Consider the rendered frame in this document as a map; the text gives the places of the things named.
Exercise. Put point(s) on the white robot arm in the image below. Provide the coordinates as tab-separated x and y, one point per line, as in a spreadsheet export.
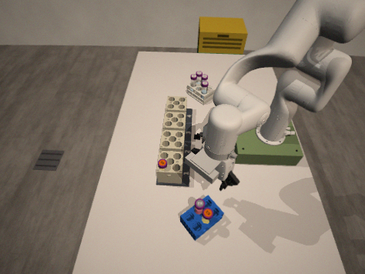
312	25

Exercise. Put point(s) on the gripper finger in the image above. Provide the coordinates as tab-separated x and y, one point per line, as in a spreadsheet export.
195	151
230	180

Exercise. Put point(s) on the blue tube rack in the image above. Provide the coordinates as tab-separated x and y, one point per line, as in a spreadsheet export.
193	222

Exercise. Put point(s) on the beige bucket adapter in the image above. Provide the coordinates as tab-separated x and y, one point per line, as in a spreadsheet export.
172	174
175	121
172	140
176	104

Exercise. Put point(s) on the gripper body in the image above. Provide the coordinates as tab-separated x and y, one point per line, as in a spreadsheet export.
224	167

